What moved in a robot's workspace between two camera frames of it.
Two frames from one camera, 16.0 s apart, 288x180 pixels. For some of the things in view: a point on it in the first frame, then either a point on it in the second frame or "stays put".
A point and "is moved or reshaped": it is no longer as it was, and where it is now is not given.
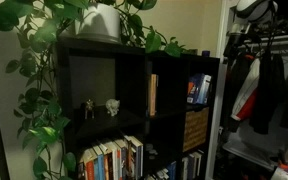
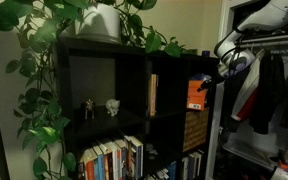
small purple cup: [206, 53] stays put
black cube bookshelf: [132, 114] stays put
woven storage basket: [195, 129] stays put
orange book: [191, 88] is moved or reshaped
